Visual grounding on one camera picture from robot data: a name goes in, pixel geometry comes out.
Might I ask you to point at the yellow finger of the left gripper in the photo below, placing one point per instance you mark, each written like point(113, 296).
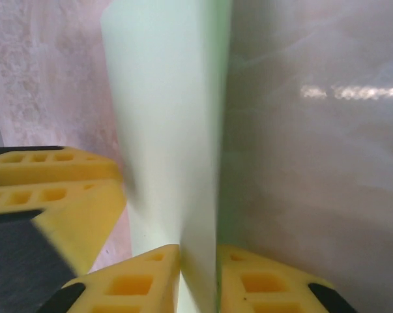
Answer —
point(79, 221)
point(52, 166)

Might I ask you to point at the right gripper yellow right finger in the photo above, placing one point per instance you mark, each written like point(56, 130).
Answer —
point(264, 287)

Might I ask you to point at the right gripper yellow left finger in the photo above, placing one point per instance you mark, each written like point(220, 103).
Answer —
point(131, 287)

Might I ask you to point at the green square paper sheet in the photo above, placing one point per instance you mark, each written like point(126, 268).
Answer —
point(157, 98)

